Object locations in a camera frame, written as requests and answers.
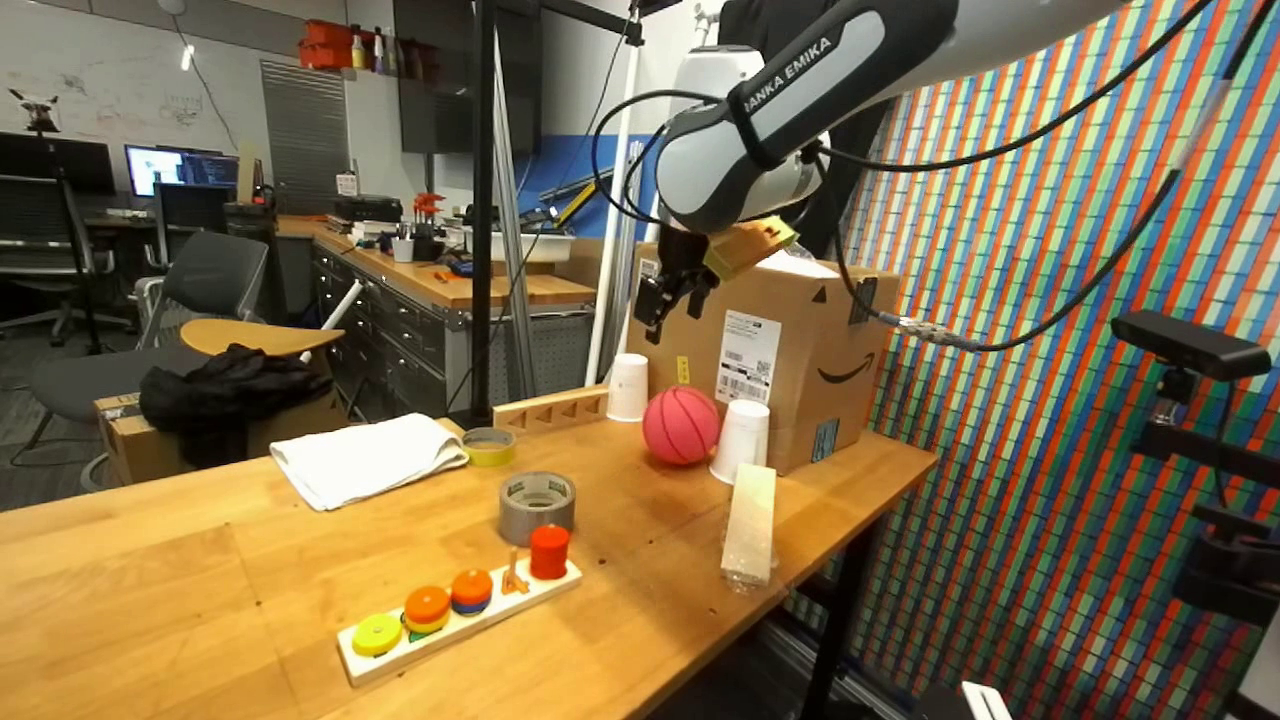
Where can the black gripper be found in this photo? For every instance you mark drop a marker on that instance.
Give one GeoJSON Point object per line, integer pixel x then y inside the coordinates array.
{"type": "Point", "coordinates": [683, 264]}

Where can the pink basketball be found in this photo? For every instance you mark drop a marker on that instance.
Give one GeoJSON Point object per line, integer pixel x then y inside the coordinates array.
{"type": "Point", "coordinates": [683, 424]}

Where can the long pale wooden block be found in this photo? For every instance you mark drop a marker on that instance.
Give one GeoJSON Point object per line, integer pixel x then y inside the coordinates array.
{"type": "Point", "coordinates": [750, 526]}

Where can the grey duct tape roll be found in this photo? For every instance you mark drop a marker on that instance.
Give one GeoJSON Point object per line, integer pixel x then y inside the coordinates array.
{"type": "Point", "coordinates": [539, 521]}

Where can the white pole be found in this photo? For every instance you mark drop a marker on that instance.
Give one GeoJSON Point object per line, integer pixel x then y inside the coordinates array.
{"type": "Point", "coordinates": [604, 293]}

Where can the white paper cup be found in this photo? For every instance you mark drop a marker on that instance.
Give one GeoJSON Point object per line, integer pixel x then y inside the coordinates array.
{"type": "Point", "coordinates": [629, 388]}
{"type": "Point", "coordinates": [743, 440]}

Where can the large cardboard shipping box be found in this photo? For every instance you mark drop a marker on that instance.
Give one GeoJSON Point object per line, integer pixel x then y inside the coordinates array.
{"type": "Point", "coordinates": [800, 387]}

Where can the wooden rack with holes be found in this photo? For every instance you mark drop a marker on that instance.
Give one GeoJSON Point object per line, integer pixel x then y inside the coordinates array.
{"type": "Point", "coordinates": [545, 411]}

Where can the blue board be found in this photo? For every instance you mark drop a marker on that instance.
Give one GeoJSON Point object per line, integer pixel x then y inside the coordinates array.
{"type": "Point", "coordinates": [561, 165]}

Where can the black hanging cloth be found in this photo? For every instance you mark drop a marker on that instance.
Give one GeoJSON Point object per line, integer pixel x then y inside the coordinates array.
{"type": "Point", "coordinates": [834, 200]}

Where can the black vertical pole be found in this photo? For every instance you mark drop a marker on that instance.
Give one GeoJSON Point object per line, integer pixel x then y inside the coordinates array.
{"type": "Point", "coordinates": [481, 200]}

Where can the yellow clear tape roll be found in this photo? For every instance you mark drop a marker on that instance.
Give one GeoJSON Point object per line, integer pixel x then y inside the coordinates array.
{"type": "Point", "coordinates": [489, 453]}

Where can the wooden desk with drawers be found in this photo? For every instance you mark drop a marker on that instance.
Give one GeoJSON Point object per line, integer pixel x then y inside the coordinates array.
{"type": "Point", "coordinates": [400, 346]}

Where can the red cylinder toy piece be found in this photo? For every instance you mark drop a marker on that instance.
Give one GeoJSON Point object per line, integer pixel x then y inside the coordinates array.
{"type": "Point", "coordinates": [548, 555]}

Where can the small wooden peg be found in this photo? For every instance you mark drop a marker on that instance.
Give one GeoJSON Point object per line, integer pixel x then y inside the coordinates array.
{"type": "Point", "coordinates": [515, 581]}

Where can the white folded towel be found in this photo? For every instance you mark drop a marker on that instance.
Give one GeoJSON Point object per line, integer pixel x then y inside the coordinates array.
{"type": "Point", "coordinates": [364, 461]}

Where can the white wooden toy tray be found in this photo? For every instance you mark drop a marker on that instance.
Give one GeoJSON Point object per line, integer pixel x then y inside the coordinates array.
{"type": "Point", "coordinates": [502, 602]}

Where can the orange toy piece purple base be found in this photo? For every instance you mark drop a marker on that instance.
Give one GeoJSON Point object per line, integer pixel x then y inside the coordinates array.
{"type": "Point", "coordinates": [475, 588]}

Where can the orange stacking toy piece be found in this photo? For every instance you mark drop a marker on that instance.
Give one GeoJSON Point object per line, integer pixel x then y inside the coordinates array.
{"type": "Point", "coordinates": [431, 604]}

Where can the round wooden stool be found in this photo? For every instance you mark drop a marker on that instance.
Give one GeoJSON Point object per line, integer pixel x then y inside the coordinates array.
{"type": "Point", "coordinates": [254, 338]}

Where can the red container on shelf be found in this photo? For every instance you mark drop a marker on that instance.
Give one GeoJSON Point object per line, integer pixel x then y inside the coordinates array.
{"type": "Point", "coordinates": [327, 44]}

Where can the yellow-green stacking toy piece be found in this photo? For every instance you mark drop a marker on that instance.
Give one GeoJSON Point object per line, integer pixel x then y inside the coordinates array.
{"type": "Point", "coordinates": [378, 633]}

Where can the grey office chair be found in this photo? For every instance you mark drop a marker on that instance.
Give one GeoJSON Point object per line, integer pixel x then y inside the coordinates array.
{"type": "Point", "coordinates": [214, 275]}

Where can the black bag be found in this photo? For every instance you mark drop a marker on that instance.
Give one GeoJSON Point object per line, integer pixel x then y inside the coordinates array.
{"type": "Point", "coordinates": [222, 394]}

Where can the multicolour patterned backdrop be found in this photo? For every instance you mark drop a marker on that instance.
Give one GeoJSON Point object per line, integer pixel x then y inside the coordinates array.
{"type": "Point", "coordinates": [1065, 563]}

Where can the white floor label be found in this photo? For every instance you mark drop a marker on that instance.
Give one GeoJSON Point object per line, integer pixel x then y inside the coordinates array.
{"type": "Point", "coordinates": [986, 700]}

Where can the lit computer monitor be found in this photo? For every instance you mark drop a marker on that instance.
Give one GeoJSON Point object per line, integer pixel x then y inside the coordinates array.
{"type": "Point", "coordinates": [180, 170]}

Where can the low cardboard crate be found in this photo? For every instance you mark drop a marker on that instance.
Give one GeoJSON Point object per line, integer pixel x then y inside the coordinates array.
{"type": "Point", "coordinates": [132, 447]}

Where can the black office chair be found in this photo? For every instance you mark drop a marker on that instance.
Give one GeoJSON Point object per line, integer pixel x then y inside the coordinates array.
{"type": "Point", "coordinates": [53, 264]}

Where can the dark computer monitor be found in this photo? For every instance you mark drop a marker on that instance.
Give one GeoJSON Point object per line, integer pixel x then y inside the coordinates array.
{"type": "Point", "coordinates": [53, 165]}

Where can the small tripod device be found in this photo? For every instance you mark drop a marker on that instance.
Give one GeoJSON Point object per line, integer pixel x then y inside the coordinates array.
{"type": "Point", "coordinates": [37, 113]}

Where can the wooden camera mount plate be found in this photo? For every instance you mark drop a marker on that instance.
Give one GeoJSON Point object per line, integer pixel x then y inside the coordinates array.
{"type": "Point", "coordinates": [750, 250]}

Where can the dark wall cabinet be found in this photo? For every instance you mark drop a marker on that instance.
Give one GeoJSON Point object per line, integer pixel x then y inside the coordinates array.
{"type": "Point", "coordinates": [440, 80]}

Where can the black metal table frame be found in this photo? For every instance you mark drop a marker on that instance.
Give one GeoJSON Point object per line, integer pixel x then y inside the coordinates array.
{"type": "Point", "coordinates": [830, 626]}

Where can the black stereo camera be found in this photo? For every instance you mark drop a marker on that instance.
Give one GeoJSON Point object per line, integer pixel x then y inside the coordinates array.
{"type": "Point", "coordinates": [1185, 346]}

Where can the black camera stand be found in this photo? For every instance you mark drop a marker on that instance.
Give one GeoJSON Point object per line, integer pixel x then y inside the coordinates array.
{"type": "Point", "coordinates": [1204, 453]}

